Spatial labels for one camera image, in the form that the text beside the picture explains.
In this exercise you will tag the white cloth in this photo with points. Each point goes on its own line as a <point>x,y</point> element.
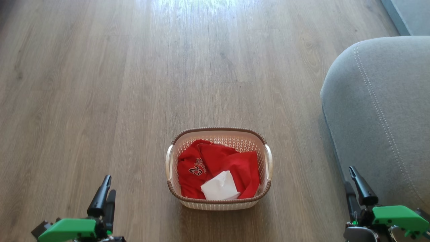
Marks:
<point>220,187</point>

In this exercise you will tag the beige plastic laundry basket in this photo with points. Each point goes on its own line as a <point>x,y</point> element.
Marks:
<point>218,203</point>

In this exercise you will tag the grey fabric sofa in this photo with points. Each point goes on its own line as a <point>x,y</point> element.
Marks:
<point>379,101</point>

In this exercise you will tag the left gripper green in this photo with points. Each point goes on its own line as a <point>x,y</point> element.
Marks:
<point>69,229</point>

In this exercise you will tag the grey-blue upholstered furniture piece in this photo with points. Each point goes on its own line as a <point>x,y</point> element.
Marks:
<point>411,15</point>

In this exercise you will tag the red basketball jersey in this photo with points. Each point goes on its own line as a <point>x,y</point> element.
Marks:
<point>218,158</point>

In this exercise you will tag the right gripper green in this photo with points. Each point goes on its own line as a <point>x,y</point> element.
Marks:
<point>399,218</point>

